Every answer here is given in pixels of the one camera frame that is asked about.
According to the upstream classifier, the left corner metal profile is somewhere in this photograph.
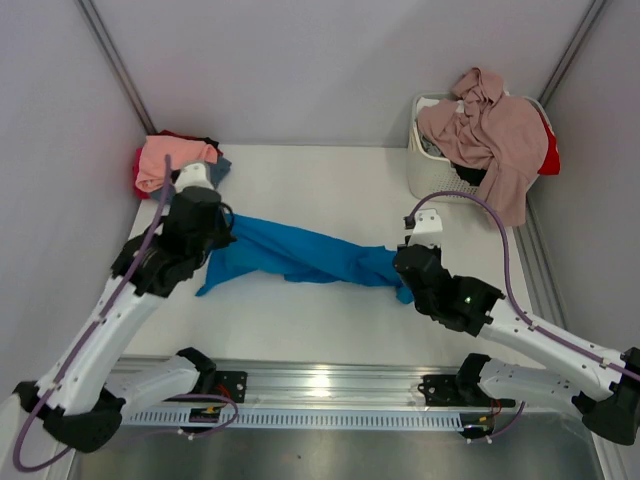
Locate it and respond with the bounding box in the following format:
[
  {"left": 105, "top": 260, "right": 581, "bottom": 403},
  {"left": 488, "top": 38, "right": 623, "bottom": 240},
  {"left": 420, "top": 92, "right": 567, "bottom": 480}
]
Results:
[{"left": 74, "top": 0, "right": 157, "bottom": 135}]

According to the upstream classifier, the dusty pink shirt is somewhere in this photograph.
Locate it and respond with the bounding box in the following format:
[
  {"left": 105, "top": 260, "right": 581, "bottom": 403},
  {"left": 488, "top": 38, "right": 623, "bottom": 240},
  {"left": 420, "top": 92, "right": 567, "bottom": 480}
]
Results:
[{"left": 417, "top": 67, "right": 550, "bottom": 227}]

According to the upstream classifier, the black folded shirt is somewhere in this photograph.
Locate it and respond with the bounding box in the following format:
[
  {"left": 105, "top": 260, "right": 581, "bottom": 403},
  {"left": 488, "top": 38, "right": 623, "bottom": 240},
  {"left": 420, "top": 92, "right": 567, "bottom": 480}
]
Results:
[{"left": 197, "top": 137, "right": 223, "bottom": 156}]

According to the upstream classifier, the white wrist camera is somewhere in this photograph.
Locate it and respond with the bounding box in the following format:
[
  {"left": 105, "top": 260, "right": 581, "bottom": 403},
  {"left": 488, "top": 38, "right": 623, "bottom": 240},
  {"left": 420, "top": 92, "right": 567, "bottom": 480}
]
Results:
[
  {"left": 404, "top": 209, "right": 443, "bottom": 248},
  {"left": 171, "top": 162, "right": 215, "bottom": 193}
]

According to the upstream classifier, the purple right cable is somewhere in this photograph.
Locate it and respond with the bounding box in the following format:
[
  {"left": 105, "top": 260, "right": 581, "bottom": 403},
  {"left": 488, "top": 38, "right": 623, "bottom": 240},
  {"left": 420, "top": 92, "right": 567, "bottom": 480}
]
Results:
[{"left": 403, "top": 190, "right": 640, "bottom": 446}]

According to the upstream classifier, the grey blue folded shirt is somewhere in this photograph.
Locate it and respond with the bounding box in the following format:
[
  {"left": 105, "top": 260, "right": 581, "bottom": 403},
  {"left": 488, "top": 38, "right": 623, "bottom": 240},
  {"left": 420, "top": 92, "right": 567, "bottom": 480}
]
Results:
[{"left": 149, "top": 156, "right": 232, "bottom": 204}]

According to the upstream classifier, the grey garment in basket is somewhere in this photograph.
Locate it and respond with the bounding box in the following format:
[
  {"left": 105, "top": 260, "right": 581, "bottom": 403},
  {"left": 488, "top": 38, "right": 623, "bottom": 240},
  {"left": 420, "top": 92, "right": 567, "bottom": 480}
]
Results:
[{"left": 419, "top": 135, "right": 444, "bottom": 158}]

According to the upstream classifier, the white slotted cable duct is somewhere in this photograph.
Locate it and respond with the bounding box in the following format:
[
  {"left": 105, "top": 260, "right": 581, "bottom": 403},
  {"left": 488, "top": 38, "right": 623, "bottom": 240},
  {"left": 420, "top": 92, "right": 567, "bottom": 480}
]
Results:
[{"left": 123, "top": 407, "right": 463, "bottom": 432}]

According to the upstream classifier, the right corner metal profile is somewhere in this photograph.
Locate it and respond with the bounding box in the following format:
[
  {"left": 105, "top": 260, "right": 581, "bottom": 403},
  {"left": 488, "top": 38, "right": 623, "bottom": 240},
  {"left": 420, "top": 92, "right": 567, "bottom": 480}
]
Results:
[{"left": 538, "top": 0, "right": 612, "bottom": 107}]

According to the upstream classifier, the white laundry basket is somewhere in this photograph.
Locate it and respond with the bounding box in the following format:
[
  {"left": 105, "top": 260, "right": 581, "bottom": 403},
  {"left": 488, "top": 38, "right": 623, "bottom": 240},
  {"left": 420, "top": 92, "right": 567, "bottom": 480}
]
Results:
[{"left": 407, "top": 93, "right": 554, "bottom": 198}]

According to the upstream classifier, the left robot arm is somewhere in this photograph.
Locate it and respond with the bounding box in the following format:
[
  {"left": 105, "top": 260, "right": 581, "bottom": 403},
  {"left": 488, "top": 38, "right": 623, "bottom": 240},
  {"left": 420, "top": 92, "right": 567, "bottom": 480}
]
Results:
[{"left": 14, "top": 186, "right": 235, "bottom": 453}]

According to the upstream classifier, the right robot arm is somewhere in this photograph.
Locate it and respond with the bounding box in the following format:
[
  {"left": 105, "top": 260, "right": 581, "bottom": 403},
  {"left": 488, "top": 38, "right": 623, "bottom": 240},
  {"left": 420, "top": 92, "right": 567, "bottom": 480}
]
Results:
[{"left": 393, "top": 245, "right": 639, "bottom": 446}]

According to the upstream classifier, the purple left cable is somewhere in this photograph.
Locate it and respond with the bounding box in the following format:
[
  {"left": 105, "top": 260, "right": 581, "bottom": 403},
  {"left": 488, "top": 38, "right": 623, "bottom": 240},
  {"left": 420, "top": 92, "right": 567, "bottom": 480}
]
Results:
[{"left": 12, "top": 153, "right": 240, "bottom": 472}]

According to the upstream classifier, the purple cable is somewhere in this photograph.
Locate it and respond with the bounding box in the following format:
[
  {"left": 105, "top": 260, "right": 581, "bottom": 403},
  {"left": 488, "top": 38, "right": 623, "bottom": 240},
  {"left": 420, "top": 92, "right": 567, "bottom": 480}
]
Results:
[
  {"left": 12, "top": 153, "right": 240, "bottom": 472},
  {"left": 403, "top": 190, "right": 640, "bottom": 446}
]

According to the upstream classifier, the salmon pink folded shirt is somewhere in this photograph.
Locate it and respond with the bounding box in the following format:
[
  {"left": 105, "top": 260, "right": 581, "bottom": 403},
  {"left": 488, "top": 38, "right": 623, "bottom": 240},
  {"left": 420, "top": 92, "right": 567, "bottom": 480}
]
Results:
[{"left": 134, "top": 135, "right": 220, "bottom": 195}]

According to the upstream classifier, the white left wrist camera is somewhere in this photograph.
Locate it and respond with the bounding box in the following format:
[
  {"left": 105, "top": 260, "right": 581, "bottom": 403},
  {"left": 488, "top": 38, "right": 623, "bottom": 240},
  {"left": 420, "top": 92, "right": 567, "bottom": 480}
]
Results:
[{"left": 171, "top": 162, "right": 215, "bottom": 193}]

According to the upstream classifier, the blue t shirt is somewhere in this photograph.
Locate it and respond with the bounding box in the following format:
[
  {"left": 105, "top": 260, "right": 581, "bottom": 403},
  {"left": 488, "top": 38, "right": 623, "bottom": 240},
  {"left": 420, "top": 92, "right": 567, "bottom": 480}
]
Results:
[{"left": 196, "top": 215, "right": 413, "bottom": 305}]

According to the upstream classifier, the red shirt in basket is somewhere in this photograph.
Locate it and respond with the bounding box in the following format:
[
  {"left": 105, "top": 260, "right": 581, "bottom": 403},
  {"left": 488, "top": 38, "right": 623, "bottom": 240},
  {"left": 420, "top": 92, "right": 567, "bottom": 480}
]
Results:
[{"left": 538, "top": 121, "right": 561, "bottom": 176}]

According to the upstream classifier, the corner metal profile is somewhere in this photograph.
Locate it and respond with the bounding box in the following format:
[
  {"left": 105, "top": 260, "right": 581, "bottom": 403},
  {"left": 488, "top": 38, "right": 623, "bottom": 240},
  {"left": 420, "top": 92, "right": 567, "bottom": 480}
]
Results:
[
  {"left": 538, "top": 0, "right": 612, "bottom": 107},
  {"left": 74, "top": 0, "right": 157, "bottom": 135}
]

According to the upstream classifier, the aluminium mounting rail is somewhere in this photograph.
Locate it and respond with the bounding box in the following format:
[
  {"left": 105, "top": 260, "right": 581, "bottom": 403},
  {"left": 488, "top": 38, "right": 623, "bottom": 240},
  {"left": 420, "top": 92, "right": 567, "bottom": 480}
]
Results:
[{"left": 109, "top": 355, "right": 586, "bottom": 414}]

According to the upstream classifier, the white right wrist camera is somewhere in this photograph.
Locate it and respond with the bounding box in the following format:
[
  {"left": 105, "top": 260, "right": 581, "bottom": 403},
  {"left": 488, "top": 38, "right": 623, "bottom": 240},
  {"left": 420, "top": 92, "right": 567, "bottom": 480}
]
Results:
[{"left": 404, "top": 209, "right": 443, "bottom": 248}]

